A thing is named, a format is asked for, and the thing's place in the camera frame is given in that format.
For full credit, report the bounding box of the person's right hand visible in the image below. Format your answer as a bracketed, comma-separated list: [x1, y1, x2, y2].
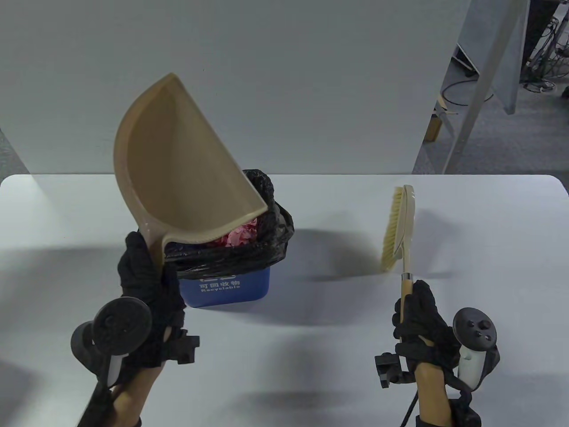
[392, 279, 462, 371]

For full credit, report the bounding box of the person's left hand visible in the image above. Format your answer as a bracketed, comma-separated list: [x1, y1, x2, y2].
[117, 231, 187, 370]

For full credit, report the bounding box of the blue recycling bin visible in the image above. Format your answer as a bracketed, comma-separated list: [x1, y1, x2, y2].
[177, 263, 272, 309]

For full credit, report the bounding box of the group of pink paper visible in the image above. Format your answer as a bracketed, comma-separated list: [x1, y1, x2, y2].
[213, 216, 260, 247]

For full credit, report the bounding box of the beige brush with wooden handle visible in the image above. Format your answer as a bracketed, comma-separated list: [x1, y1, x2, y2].
[381, 185, 417, 342]

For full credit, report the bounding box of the beige plastic dustpan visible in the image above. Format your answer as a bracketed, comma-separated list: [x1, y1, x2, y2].
[113, 73, 268, 276]

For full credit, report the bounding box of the black plastic trash bag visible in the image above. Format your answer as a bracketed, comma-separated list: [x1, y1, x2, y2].
[162, 169, 295, 281]

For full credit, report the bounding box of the black right forearm module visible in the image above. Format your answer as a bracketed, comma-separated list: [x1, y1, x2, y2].
[447, 387, 481, 427]

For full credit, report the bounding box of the black left forearm module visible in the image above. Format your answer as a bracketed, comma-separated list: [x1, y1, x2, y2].
[78, 383, 114, 427]

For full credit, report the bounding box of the person's left forearm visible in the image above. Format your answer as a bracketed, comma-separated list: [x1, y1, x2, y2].
[109, 356, 167, 427]

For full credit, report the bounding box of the person's right forearm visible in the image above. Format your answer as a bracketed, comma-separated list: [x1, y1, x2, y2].
[414, 363, 452, 427]

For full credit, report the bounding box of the black left hand controller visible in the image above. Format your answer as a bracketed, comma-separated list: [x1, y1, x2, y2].
[70, 297, 152, 392]

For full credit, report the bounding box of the white table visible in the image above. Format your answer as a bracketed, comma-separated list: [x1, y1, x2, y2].
[0, 174, 569, 427]

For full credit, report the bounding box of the white partition panel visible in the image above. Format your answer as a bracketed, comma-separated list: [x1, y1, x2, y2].
[0, 0, 472, 175]

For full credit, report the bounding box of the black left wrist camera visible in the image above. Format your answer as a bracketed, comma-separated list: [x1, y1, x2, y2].
[167, 331, 200, 365]

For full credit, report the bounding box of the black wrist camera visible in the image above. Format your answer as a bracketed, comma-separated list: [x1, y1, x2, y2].
[375, 353, 416, 389]
[167, 331, 200, 365]

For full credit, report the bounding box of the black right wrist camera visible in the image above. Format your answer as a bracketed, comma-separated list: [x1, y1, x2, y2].
[375, 353, 416, 389]

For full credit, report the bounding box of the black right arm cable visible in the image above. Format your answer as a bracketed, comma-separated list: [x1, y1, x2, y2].
[400, 391, 421, 427]

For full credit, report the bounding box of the grey metal post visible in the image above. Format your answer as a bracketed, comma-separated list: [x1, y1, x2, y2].
[441, 0, 527, 175]

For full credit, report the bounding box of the bundle of black cables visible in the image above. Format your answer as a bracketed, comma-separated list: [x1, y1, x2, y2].
[520, 13, 569, 98]

